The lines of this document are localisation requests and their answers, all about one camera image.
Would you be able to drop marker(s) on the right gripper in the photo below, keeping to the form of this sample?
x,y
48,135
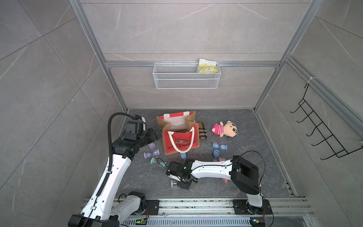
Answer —
x,y
184,186

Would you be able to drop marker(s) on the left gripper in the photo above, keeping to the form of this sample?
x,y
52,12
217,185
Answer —
x,y
152,137

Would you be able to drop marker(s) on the purple hourglass front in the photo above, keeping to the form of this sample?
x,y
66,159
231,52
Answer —
x,y
174,183

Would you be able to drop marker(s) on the purple hourglass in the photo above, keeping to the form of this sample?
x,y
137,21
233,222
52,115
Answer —
x,y
152,145
174,183
147,155

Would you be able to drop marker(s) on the red burlap canvas bag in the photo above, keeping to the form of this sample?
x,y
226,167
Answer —
x,y
180,132

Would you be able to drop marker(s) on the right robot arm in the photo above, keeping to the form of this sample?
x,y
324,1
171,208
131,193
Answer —
x,y
244,174

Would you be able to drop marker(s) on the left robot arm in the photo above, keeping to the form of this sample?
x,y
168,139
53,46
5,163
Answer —
x,y
99,211

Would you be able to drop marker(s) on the blue hourglass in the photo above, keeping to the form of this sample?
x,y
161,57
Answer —
x,y
216,154
183,156
222,146

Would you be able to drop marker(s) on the green hourglass left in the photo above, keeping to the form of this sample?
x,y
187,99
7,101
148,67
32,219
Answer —
x,y
159,162

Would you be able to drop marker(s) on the purple hourglass near bag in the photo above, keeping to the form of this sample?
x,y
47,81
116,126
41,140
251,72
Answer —
x,y
152,145

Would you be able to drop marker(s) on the purple hourglass lying left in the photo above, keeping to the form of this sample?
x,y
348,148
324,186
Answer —
x,y
147,155

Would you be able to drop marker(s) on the blue hourglass lower centre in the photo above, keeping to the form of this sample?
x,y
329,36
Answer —
x,y
216,154

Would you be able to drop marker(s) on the blue hourglass right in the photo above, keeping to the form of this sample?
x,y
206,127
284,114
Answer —
x,y
222,146

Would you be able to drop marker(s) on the plaid glasses case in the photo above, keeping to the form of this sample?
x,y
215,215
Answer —
x,y
202,131

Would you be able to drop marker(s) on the pink plush pig doll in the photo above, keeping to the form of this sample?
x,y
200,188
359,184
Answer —
x,y
228,129

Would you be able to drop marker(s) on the yellow wipes packet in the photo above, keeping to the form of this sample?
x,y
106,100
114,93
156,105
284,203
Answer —
x,y
207,66

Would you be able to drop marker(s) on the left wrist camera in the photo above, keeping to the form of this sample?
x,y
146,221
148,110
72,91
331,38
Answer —
x,y
137,125

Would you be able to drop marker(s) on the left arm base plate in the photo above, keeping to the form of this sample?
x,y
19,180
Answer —
x,y
150,207

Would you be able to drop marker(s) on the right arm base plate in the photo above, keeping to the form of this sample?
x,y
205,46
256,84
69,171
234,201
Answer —
x,y
242,207

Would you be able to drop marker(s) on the white wire mesh basket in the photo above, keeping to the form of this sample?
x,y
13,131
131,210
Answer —
x,y
185,76

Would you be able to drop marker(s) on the black wire hook rack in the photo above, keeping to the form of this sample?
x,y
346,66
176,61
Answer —
x,y
336,148

